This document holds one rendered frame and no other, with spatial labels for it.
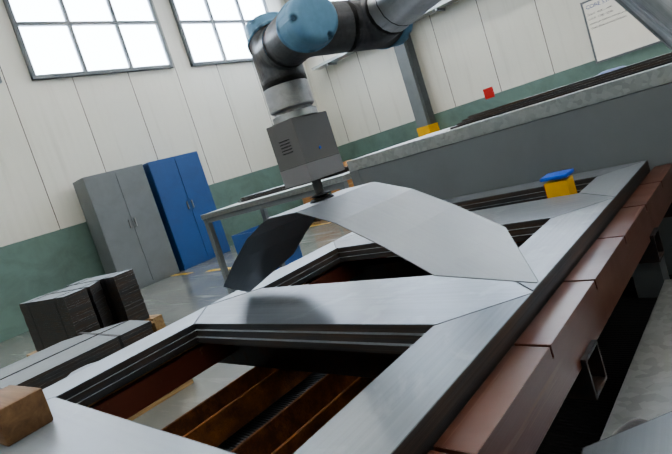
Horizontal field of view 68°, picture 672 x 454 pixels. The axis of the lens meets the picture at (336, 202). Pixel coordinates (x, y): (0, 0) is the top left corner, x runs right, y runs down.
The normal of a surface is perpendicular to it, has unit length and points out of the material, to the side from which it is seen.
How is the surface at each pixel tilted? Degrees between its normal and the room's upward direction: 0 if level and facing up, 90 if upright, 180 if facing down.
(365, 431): 0
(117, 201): 90
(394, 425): 0
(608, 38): 90
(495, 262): 32
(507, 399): 0
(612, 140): 90
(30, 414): 90
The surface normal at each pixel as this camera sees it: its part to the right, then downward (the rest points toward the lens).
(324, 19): 0.45, -0.07
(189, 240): 0.71, -0.16
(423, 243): 0.09, -0.88
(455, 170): -0.63, 0.27
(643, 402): -0.30, -0.95
